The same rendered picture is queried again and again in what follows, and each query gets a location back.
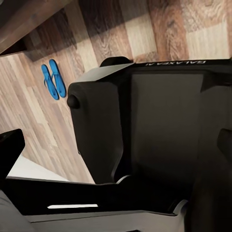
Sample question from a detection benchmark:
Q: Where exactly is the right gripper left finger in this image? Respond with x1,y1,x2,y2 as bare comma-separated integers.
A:
0,129,25,186

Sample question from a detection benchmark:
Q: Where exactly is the sandal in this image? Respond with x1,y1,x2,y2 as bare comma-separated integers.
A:
49,60,66,98
42,65,59,100

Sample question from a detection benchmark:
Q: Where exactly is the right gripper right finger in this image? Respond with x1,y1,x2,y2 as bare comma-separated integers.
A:
217,128,232,166

